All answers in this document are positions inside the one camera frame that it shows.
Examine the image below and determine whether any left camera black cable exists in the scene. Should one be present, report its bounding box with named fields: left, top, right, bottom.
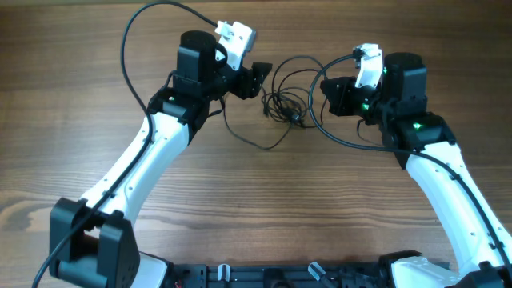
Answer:
left=30, top=0, right=219, bottom=288

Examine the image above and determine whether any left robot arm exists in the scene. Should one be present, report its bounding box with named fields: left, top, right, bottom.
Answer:
left=44, top=22, right=272, bottom=287

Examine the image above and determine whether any right camera black cable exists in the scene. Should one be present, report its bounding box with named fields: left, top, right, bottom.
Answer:
left=307, top=54, right=512, bottom=273

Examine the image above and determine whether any camera black cable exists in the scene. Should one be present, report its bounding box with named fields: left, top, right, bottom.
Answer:
left=307, top=54, right=512, bottom=273
left=30, top=0, right=219, bottom=288

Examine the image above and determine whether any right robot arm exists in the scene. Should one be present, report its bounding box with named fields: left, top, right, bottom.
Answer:
left=314, top=44, right=511, bottom=287

